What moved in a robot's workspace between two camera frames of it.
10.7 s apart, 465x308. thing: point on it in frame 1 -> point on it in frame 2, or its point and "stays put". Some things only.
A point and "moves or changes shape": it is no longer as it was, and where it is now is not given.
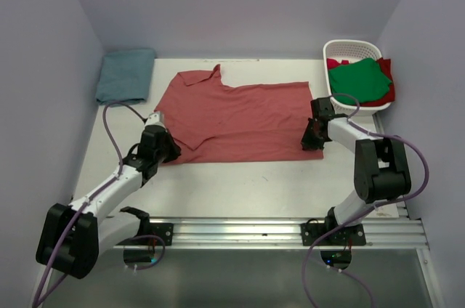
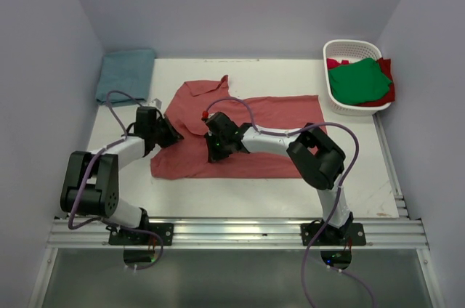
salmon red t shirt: x=211 y=122 moves or changes shape
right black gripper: x=309 y=144 -> x=213 y=155
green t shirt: x=367 y=79 stays put
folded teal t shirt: x=126 y=76 stays put
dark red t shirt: x=386 y=66 stays put
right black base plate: x=354 y=235 stays put
